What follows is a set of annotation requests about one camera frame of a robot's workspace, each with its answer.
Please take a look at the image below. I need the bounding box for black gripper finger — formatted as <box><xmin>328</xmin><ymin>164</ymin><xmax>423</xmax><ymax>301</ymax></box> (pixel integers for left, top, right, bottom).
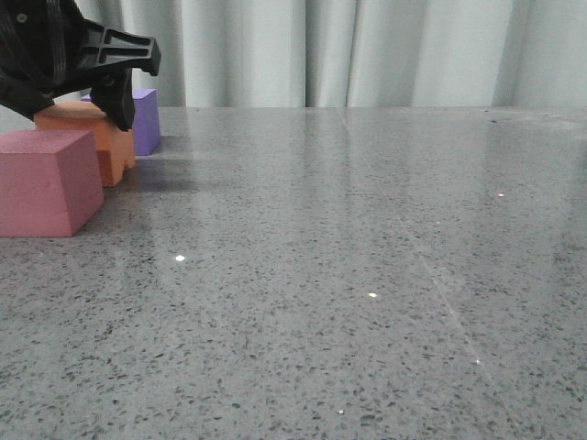
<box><xmin>90</xmin><ymin>72</ymin><xmax>135</xmax><ymax>131</ymax></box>
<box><xmin>1</xmin><ymin>71</ymin><xmax>54</xmax><ymax>121</ymax></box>

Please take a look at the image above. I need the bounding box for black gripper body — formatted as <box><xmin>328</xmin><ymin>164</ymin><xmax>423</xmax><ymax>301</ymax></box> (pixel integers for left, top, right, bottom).
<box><xmin>1</xmin><ymin>1</ymin><xmax>161</xmax><ymax>96</ymax></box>

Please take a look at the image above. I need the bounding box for orange foam block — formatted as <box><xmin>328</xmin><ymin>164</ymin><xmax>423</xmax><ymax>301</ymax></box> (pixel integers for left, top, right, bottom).
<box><xmin>34</xmin><ymin>101</ymin><xmax>136</xmax><ymax>187</ymax></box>

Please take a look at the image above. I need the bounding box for pale green curtain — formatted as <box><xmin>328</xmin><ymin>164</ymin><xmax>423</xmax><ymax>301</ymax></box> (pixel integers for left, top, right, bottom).
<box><xmin>80</xmin><ymin>1</ymin><xmax>586</xmax><ymax>107</ymax></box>

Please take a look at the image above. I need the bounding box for pink foam block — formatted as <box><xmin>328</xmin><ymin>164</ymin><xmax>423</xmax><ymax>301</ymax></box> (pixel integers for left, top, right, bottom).
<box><xmin>1</xmin><ymin>130</ymin><xmax>104</xmax><ymax>237</ymax></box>

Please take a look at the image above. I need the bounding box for purple foam block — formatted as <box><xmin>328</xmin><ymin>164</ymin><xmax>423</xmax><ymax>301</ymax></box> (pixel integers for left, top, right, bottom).
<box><xmin>81</xmin><ymin>88</ymin><xmax>162</xmax><ymax>157</ymax></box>

